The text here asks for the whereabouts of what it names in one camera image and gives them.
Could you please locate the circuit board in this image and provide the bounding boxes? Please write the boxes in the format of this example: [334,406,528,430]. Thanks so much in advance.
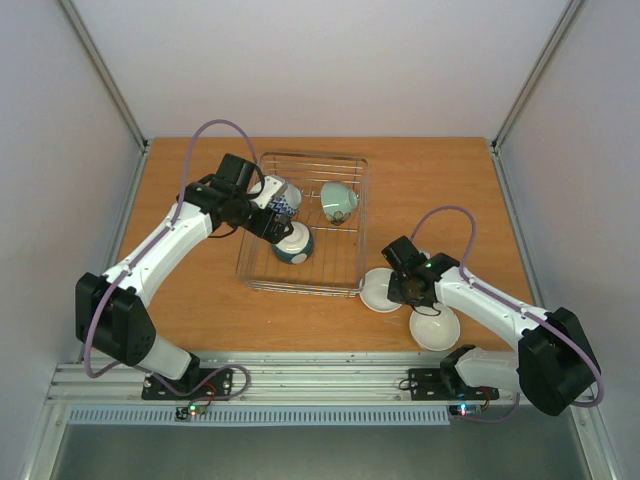
[174,405,207,421]
[449,403,483,417]

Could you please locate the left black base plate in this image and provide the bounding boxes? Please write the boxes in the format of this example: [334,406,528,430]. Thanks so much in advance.
[141,368,233,401]

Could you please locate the white bowl black outside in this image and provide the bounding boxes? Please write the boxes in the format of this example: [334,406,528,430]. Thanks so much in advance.
[272,221,314,265]

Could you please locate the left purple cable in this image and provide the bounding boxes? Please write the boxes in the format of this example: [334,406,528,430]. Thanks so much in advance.
[83,118,264,401]

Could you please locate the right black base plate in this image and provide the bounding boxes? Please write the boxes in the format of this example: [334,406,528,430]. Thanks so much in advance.
[402,368,500,401]

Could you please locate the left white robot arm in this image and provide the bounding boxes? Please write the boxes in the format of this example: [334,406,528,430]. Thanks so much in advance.
[75,154,293,398]

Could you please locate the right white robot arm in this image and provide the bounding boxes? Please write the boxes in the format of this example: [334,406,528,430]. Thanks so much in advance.
[381,236,603,416]

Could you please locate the right circuit board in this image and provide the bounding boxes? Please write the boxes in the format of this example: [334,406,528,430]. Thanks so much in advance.
[449,403,483,417]

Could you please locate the red patterned bowl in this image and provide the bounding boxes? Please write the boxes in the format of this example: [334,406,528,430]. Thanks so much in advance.
[267,179,302,219]

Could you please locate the white bowl left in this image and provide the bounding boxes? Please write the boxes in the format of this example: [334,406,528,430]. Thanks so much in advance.
[359,267,402,313]

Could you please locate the left circuit board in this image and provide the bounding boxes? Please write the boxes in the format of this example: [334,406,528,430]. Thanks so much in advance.
[174,405,207,421]

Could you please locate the metal wire dish rack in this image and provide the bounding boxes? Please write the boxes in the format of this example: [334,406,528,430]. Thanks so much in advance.
[236,151,369,297]

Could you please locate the white bowl front right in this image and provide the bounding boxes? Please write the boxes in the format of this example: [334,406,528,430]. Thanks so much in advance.
[409,303,461,352]

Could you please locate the grey slotted cable duct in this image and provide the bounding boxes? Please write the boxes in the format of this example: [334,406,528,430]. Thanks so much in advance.
[68,405,450,428]

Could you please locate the teal ceramic bowl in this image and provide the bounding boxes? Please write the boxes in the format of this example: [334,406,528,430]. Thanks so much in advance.
[320,182,358,226]

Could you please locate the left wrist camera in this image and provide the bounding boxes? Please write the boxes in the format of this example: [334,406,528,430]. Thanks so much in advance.
[250,175,287,210]

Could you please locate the purple cable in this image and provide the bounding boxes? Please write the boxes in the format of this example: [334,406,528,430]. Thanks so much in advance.
[409,206,604,424]
[83,118,264,401]

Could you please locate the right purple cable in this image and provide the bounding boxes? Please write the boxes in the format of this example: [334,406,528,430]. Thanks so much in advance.
[409,206,604,424]

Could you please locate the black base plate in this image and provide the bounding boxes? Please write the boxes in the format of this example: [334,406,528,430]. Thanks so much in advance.
[402,368,500,401]
[141,368,233,401]

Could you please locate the aluminium rail frame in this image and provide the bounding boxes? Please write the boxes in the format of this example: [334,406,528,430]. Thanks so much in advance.
[45,349,596,407]

